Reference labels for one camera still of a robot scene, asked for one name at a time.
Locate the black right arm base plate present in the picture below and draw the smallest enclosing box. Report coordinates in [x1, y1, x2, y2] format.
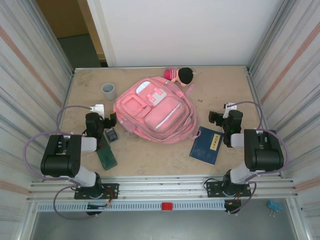
[205, 180, 252, 198]

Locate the aluminium mounting rail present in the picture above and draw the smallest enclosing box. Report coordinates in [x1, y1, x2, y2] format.
[26, 174, 300, 202]

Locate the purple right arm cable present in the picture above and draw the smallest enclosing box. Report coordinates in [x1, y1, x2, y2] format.
[226, 101, 290, 215]

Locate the white door frame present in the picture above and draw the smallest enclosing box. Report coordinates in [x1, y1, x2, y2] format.
[86, 0, 118, 68]

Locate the dark green notebook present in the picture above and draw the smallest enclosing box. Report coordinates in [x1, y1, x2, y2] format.
[96, 134, 118, 171]

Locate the blue binder clip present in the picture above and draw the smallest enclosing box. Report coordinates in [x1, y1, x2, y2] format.
[267, 199, 284, 219]

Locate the blue book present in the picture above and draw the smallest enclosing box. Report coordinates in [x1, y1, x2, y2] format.
[188, 126, 225, 166]

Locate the pink backpack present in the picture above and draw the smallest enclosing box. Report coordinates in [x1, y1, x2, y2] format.
[112, 76, 202, 144]

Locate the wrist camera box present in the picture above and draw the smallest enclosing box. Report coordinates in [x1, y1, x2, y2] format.
[223, 102, 238, 118]
[90, 104, 105, 118]

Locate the aluminium frame post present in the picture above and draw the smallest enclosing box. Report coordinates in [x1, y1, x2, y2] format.
[246, 0, 293, 76]
[27, 0, 76, 77]

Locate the brown wooden door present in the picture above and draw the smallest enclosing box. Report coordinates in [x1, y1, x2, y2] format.
[35, 0, 107, 62]

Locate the plush doll with black hair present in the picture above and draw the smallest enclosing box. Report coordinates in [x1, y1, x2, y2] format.
[163, 66, 197, 88]

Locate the black calculator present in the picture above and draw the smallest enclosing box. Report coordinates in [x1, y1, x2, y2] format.
[104, 127, 120, 144]

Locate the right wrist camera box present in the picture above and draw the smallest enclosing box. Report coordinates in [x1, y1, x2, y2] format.
[223, 102, 238, 118]

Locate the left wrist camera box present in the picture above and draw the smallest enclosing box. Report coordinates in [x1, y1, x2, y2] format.
[90, 104, 105, 118]

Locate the grey cup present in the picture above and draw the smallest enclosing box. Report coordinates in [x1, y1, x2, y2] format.
[101, 82, 118, 101]

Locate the slotted grey cable duct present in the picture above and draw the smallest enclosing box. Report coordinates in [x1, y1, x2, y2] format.
[36, 201, 227, 213]

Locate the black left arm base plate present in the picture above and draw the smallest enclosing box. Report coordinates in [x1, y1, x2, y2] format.
[74, 183, 120, 200]

